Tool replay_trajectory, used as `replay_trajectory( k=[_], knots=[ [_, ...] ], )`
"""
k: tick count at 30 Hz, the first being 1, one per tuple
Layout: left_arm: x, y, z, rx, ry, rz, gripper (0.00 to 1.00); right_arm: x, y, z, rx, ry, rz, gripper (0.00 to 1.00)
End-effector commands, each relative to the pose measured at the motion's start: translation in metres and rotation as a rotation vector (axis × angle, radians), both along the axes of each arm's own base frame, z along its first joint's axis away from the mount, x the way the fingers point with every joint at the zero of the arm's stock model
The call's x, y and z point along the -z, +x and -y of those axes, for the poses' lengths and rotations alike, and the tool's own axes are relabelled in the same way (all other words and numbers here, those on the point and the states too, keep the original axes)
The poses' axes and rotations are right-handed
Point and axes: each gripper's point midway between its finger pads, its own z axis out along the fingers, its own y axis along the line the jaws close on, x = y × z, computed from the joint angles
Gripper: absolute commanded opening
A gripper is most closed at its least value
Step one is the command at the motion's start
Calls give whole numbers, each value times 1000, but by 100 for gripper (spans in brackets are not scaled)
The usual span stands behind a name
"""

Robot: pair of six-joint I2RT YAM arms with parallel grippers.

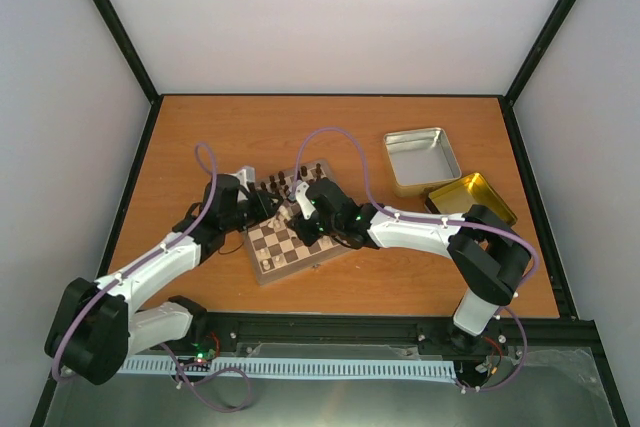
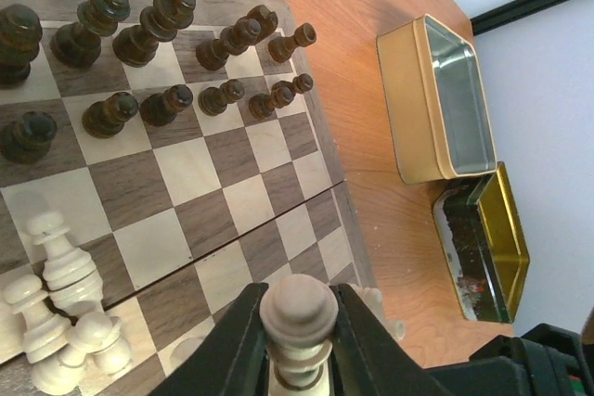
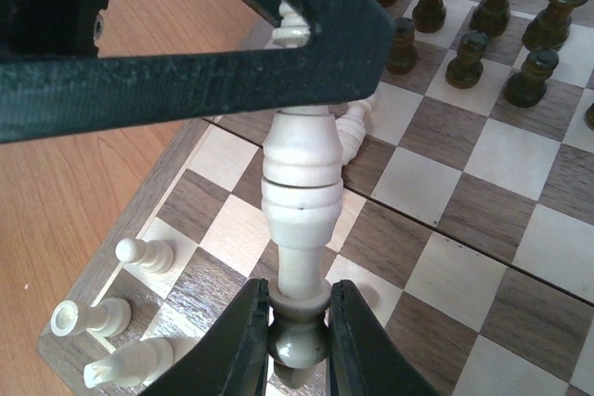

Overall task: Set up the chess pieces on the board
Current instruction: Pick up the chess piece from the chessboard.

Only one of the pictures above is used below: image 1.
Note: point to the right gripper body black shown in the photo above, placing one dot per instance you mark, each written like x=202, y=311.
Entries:
x=309, y=237

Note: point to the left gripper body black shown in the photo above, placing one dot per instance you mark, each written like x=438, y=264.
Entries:
x=255, y=215

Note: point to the white chess pawn placed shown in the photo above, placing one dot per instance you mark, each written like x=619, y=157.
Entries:
x=326, y=243

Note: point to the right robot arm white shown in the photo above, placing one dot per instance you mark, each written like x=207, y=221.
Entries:
x=490, y=256

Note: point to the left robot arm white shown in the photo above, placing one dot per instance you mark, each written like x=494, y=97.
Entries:
x=99, y=324

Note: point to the white chess pieces pile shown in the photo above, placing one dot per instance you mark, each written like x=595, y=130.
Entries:
x=280, y=219

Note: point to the dark chess pieces rows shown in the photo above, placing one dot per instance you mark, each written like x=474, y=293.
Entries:
x=283, y=183

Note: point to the wooden chess board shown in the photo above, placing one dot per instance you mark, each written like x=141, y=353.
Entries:
x=284, y=250

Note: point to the open silver tin box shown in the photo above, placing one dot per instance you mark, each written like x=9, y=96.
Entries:
x=420, y=159

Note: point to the gold tin lid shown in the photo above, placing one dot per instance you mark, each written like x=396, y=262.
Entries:
x=461, y=194

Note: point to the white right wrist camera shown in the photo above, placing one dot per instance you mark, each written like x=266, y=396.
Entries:
x=306, y=206

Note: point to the blue cable duct strip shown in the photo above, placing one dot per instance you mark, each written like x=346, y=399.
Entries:
x=328, y=369

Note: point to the black frame post left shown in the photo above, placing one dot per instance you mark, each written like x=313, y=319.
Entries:
x=124, y=43

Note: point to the black frame post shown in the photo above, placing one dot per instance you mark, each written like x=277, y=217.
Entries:
x=543, y=41
x=124, y=43

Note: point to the black frame post right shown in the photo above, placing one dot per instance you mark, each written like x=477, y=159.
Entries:
x=543, y=41

